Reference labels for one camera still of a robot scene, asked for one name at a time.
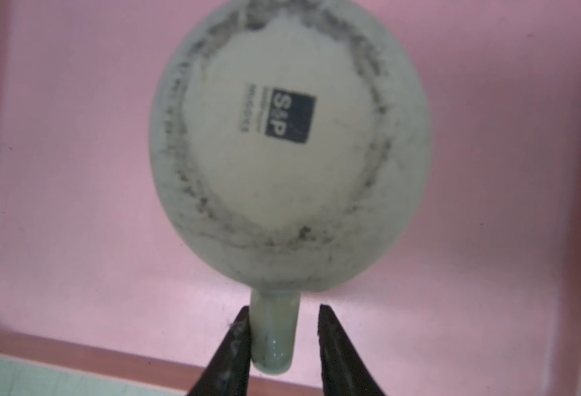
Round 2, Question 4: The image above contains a pink plastic tray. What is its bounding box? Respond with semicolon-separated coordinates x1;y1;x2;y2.
0;1;581;395

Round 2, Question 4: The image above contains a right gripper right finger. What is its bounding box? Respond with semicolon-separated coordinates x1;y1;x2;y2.
318;305;385;396

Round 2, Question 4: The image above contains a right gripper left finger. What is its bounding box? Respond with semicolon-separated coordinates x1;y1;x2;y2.
188;306;251;396

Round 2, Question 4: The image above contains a cream ceramic teapot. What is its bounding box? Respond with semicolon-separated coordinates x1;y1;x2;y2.
149;1;432;375

